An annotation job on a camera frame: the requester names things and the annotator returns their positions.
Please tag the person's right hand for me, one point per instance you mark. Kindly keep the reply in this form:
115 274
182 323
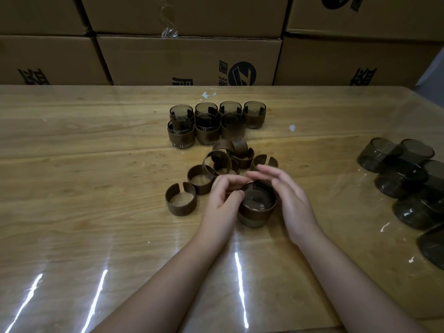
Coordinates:
298 211

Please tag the person's left hand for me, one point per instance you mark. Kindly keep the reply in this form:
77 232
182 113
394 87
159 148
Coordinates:
220 218

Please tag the pile of brown sleeve rings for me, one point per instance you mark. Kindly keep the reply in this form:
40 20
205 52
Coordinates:
239 145

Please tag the cluster of smoky glass cups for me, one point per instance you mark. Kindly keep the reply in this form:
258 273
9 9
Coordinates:
399 176

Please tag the person's right forearm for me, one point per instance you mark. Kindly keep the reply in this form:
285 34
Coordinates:
357 291

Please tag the person's left forearm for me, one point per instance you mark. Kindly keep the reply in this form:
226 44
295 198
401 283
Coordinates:
163 291

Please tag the white paper scrap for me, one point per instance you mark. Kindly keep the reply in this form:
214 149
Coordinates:
204 96

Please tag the stack of brown cardboard boxes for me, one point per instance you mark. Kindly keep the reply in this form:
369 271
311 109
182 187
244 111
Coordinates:
187 58

